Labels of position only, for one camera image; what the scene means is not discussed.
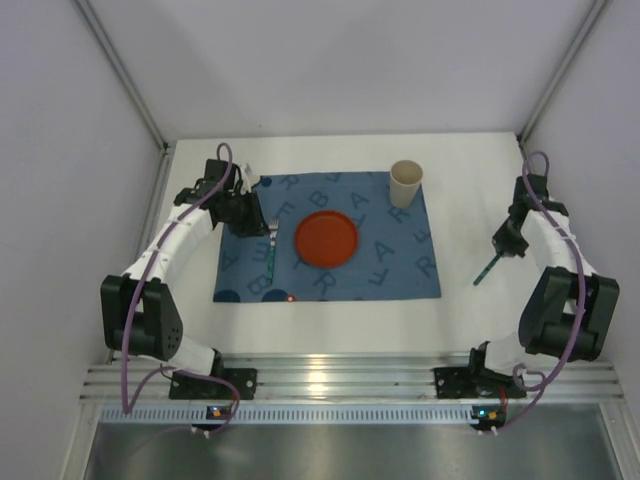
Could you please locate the red round plate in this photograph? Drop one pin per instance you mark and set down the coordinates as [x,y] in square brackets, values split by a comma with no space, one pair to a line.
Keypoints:
[326,239]

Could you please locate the beige paper cup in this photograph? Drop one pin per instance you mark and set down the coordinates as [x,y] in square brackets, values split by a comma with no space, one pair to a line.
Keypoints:
[405,180]

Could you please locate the right aluminium frame post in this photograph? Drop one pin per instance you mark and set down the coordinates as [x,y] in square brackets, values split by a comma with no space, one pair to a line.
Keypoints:
[571,52]

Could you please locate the spoon with teal handle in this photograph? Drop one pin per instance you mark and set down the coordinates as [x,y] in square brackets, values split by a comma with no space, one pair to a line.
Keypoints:
[486,270]

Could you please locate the aluminium frame post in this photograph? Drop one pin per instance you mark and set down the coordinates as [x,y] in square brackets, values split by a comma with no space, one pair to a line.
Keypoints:
[571,52]
[93,22]

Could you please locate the fork with teal handle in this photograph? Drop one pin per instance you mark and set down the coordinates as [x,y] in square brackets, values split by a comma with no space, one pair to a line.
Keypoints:
[273,232]

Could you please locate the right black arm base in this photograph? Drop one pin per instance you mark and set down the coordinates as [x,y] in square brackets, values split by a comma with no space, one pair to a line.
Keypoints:
[474,380]

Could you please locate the aluminium mounting rail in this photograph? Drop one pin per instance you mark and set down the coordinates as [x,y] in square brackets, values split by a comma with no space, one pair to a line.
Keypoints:
[343,378]

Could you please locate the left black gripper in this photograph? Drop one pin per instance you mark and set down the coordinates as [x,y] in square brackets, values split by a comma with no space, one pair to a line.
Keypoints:
[255,220]

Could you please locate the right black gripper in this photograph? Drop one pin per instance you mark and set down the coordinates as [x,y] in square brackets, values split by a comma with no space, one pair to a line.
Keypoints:
[509,245]

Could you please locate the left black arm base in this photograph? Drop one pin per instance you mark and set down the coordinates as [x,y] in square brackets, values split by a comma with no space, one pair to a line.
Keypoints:
[235,383]

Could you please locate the perforated cable duct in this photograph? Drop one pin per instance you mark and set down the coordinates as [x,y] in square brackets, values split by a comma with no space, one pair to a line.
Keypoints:
[294,414]

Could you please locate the left aluminium frame post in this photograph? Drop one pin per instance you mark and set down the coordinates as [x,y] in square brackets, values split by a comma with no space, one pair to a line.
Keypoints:
[93,22]

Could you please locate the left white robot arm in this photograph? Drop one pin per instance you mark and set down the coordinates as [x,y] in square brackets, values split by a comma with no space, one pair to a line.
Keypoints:
[139,304]

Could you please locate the blue letter-print placemat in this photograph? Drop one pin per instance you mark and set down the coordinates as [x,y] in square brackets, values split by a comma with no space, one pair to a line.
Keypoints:
[394,258]

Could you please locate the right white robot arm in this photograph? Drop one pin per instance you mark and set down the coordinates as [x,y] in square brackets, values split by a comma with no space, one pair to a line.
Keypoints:
[571,306]

